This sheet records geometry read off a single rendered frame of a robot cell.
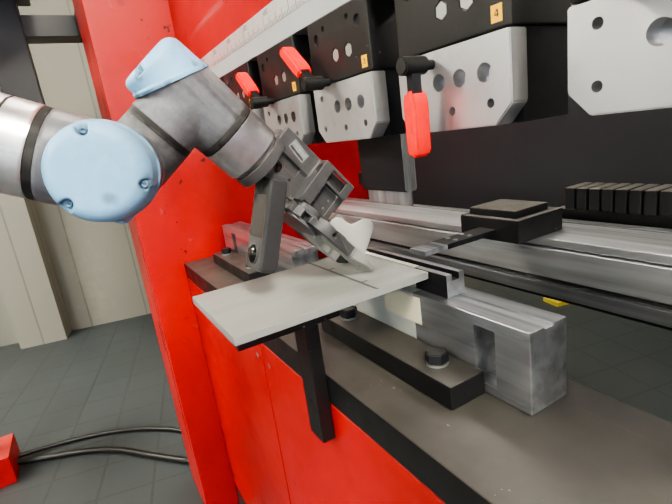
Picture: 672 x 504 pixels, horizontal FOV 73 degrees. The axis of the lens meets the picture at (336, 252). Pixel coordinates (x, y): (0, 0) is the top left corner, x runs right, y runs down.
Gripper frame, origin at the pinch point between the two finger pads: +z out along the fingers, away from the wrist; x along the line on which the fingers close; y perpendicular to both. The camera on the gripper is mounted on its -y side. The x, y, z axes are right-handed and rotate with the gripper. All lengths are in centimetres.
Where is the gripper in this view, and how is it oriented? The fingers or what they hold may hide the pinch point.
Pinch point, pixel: (351, 265)
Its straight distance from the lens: 64.2
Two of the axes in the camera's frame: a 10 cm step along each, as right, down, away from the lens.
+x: -5.1, -1.5, 8.5
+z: 6.5, 5.8, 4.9
